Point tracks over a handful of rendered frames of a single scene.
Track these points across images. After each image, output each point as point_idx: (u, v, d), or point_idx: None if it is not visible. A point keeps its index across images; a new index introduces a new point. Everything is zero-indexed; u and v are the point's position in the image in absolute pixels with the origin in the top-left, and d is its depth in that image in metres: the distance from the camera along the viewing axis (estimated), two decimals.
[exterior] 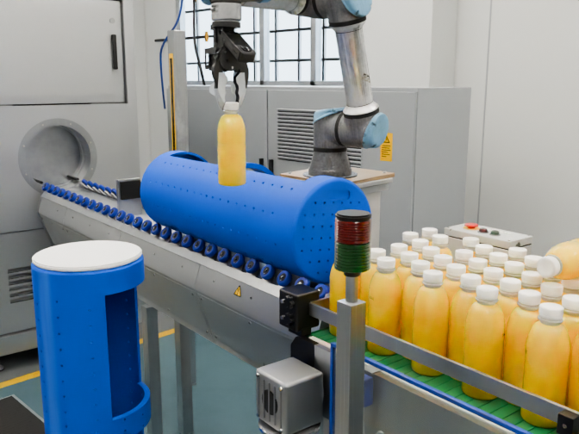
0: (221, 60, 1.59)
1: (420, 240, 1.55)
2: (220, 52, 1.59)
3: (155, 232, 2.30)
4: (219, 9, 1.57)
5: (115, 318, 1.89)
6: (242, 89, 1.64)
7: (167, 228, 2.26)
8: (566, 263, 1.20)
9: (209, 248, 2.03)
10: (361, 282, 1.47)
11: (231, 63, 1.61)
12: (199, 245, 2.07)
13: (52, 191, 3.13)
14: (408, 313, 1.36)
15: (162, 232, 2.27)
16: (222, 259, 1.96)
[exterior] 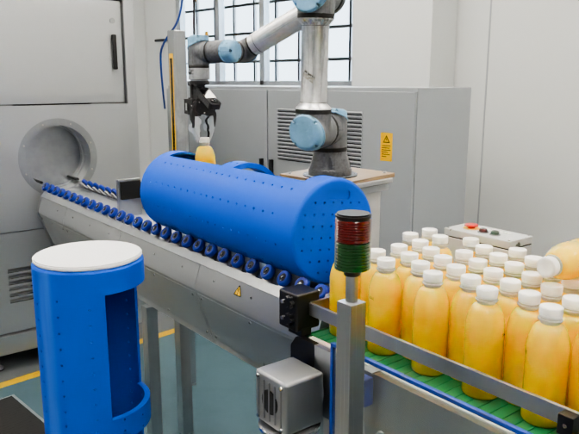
0: (196, 108, 2.25)
1: (420, 240, 1.55)
2: (195, 102, 2.25)
3: (155, 232, 2.30)
4: (194, 72, 2.23)
5: (115, 318, 1.89)
6: (212, 127, 2.30)
7: (167, 228, 2.26)
8: (566, 263, 1.20)
9: (209, 248, 2.03)
10: (361, 282, 1.47)
11: (203, 109, 2.27)
12: (199, 245, 2.07)
13: (52, 191, 3.13)
14: (408, 313, 1.36)
15: (162, 232, 2.27)
16: (222, 259, 1.96)
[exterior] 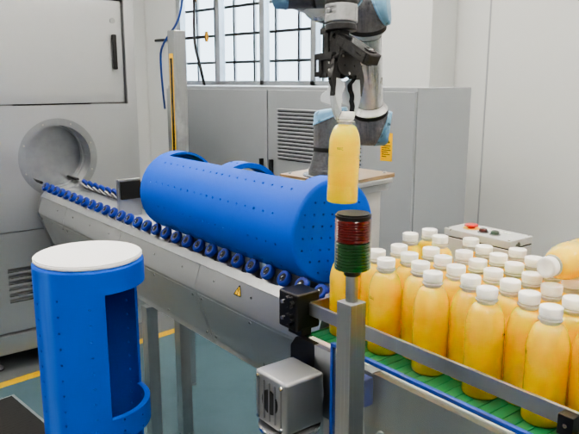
0: (339, 65, 1.44)
1: (346, 111, 1.48)
2: (338, 56, 1.44)
3: (155, 232, 2.30)
4: (337, 9, 1.44)
5: (115, 318, 1.89)
6: (357, 98, 1.49)
7: (167, 228, 2.26)
8: (566, 263, 1.20)
9: (209, 248, 2.03)
10: (361, 282, 1.47)
11: (348, 68, 1.46)
12: (199, 245, 2.07)
13: (52, 191, 3.13)
14: (408, 313, 1.36)
15: (162, 232, 2.27)
16: (222, 259, 1.96)
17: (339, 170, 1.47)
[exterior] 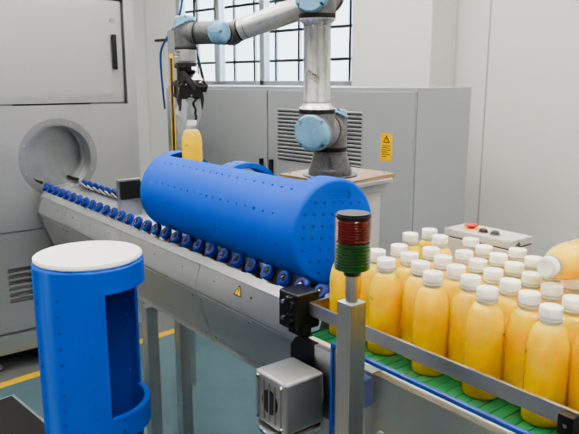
0: (183, 90, 2.20)
1: (190, 120, 2.25)
2: (182, 85, 2.20)
3: (155, 232, 2.30)
4: (180, 53, 2.19)
5: (115, 318, 1.89)
6: (199, 111, 2.26)
7: (167, 228, 2.26)
8: (566, 263, 1.20)
9: (209, 248, 2.03)
10: (361, 282, 1.47)
11: (190, 92, 2.22)
12: (199, 245, 2.07)
13: (52, 191, 3.13)
14: (408, 313, 1.36)
15: (162, 232, 2.27)
16: (222, 259, 1.96)
17: (187, 159, 2.25)
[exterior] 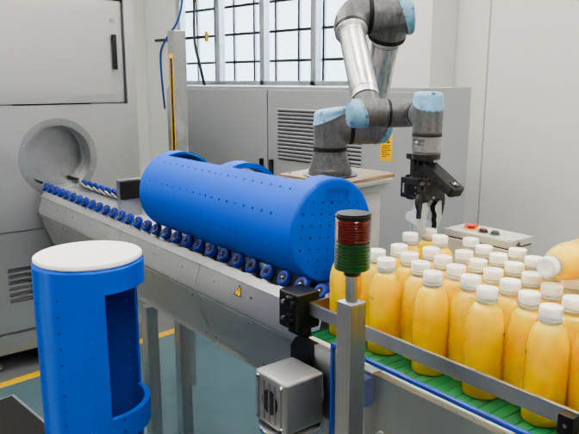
0: (425, 193, 1.62)
1: None
2: (424, 185, 1.62)
3: (156, 230, 2.30)
4: (425, 144, 1.61)
5: (115, 318, 1.89)
6: (438, 216, 1.68)
7: (167, 227, 2.26)
8: (566, 263, 1.20)
9: (209, 248, 2.03)
10: (361, 282, 1.47)
11: (432, 194, 1.64)
12: (200, 244, 2.07)
13: (52, 191, 3.13)
14: (408, 313, 1.36)
15: (162, 232, 2.27)
16: (224, 258, 1.96)
17: None
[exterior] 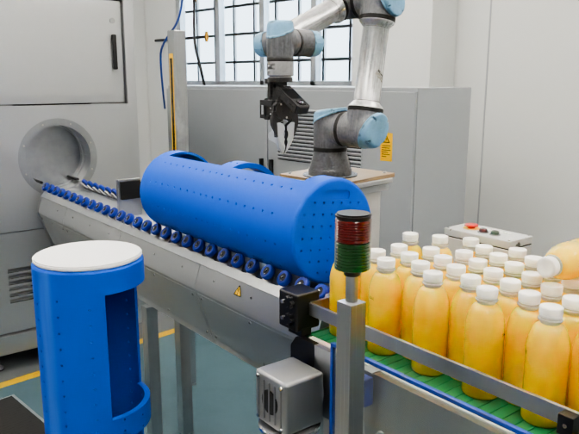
0: (277, 112, 1.80)
1: None
2: (276, 105, 1.80)
3: (155, 232, 2.30)
4: (276, 66, 1.78)
5: (115, 318, 1.89)
6: (290, 137, 1.85)
7: (167, 228, 2.26)
8: (566, 263, 1.20)
9: (209, 248, 2.03)
10: (361, 282, 1.47)
11: (285, 114, 1.82)
12: (199, 245, 2.07)
13: (52, 191, 3.13)
14: (408, 313, 1.36)
15: (162, 232, 2.27)
16: (222, 259, 1.96)
17: None
